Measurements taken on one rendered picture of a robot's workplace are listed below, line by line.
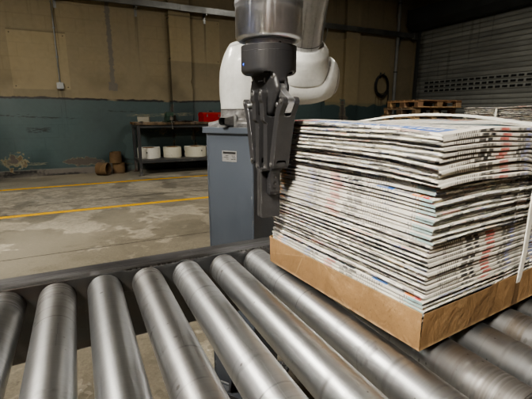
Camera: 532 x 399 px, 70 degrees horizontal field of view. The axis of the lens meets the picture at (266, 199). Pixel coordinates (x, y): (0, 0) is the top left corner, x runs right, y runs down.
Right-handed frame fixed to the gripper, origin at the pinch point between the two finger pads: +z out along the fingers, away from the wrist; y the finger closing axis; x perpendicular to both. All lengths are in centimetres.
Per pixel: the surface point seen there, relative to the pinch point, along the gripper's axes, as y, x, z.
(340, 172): -11.0, -4.4, -4.3
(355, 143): -14.3, -3.8, -8.0
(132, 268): 11.9, 18.5, 13.0
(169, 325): -7.5, 16.8, 13.0
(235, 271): 3.6, 4.0, 13.1
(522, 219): -23.0, -22.4, 1.0
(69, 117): 696, 35, -5
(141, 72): 697, -90, -85
